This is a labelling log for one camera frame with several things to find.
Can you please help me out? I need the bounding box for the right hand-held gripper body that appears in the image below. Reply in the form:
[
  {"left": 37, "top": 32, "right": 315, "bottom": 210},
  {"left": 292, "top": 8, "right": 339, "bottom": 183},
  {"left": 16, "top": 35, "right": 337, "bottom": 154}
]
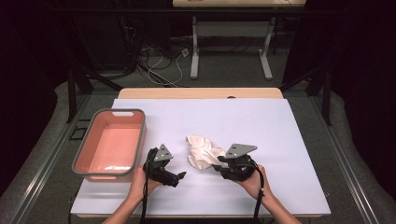
[{"left": 221, "top": 143, "right": 260, "bottom": 182}]

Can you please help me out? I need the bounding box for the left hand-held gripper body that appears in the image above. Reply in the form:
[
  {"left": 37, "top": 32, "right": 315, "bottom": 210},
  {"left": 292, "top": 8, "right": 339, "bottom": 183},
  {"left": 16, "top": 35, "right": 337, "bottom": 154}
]
[{"left": 145, "top": 143, "right": 176, "bottom": 185}]

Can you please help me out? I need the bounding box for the cream baby vest brown trim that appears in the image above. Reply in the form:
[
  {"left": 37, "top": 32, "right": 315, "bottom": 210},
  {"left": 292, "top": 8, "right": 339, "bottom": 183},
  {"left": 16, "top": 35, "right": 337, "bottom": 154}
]
[{"left": 186, "top": 134, "right": 228, "bottom": 171}]

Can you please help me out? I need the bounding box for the pink plastic basket grey rim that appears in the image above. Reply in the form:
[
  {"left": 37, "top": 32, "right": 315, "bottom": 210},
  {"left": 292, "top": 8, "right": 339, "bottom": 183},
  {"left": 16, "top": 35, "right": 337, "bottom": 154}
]
[{"left": 71, "top": 107, "right": 148, "bottom": 183}]

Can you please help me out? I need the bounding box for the person's right hand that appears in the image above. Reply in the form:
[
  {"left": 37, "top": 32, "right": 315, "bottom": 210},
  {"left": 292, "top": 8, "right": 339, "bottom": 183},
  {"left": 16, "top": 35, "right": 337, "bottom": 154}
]
[{"left": 237, "top": 164, "right": 272, "bottom": 201}]

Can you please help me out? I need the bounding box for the person's left hand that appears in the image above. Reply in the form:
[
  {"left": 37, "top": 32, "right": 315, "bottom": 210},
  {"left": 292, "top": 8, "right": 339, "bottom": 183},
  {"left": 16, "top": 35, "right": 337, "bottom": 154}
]
[{"left": 129, "top": 166, "right": 163, "bottom": 203}]

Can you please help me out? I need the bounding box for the white table cover sheet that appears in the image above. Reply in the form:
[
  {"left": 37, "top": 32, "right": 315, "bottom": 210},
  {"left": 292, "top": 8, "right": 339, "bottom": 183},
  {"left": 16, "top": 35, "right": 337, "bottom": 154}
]
[{"left": 70, "top": 98, "right": 332, "bottom": 217}]

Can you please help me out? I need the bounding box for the black metal stand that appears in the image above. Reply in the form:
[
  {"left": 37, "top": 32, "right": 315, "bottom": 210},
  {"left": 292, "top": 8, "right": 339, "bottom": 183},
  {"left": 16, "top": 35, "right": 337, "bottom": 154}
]
[
  {"left": 66, "top": 66, "right": 124, "bottom": 124},
  {"left": 279, "top": 66, "right": 332, "bottom": 126}
]

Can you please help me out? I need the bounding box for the white-legged desk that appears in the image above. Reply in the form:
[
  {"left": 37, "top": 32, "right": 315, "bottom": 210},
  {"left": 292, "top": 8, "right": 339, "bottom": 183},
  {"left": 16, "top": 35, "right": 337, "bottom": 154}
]
[{"left": 172, "top": 0, "right": 307, "bottom": 81}]

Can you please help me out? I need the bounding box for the dark curtain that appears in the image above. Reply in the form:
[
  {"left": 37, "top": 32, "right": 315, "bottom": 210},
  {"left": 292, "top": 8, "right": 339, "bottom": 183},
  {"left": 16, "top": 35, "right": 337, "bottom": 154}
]
[
  {"left": 0, "top": 0, "right": 69, "bottom": 197},
  {"left": 283, "top": 0, "right": 396, "bottom": 200}
]

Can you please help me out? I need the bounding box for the black horizontal crossbar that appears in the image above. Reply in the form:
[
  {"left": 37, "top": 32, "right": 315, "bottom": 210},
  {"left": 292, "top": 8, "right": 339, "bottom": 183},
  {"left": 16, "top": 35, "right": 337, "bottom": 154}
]
[{"left": 46, "top": 7, "right": 344, "bottom": 17}]

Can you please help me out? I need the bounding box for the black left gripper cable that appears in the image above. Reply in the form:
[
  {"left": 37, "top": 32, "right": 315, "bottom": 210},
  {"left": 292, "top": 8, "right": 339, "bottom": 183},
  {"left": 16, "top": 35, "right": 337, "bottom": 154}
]
[{"left": 139, "top": 148, "right": 157, "bottom": 224}]

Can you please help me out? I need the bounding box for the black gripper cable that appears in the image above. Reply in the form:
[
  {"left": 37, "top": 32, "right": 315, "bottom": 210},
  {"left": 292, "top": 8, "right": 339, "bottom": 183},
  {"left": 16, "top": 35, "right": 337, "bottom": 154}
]
[
  {"left": 252, "top": 160, "right": 266, "bottom": 224},
  {"left": 139, "top": 148, "right": 157, "bottom": 224}
]

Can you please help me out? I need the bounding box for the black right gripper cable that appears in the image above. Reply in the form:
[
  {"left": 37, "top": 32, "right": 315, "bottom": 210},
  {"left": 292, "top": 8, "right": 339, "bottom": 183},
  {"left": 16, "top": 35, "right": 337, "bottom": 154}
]
[{"left": 252, "top": 160, "right": 266, "bottom": 224}]

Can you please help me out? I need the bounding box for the white floor cable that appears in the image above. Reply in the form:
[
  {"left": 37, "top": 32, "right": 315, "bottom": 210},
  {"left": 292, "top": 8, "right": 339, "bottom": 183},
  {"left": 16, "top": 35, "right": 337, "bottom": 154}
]
[{"left": 148, "top": 49, "right": 185, "bottom": 87}]

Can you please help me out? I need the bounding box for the metal floor rail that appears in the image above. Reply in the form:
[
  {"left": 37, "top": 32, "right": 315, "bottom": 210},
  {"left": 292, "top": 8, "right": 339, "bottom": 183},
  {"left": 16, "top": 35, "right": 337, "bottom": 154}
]
[
  {"left": 8, "top": 92, "right": 92, "bottom": 224},
  {"left": 309, "top": 96, "right": 379, "bottom": 224}
]

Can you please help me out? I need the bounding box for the black cable bundle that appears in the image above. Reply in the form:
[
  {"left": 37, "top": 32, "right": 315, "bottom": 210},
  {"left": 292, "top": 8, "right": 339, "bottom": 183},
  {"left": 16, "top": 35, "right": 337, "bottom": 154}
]
[{"left": 120, "top": 15, "right": 148, "bottom": 76}]

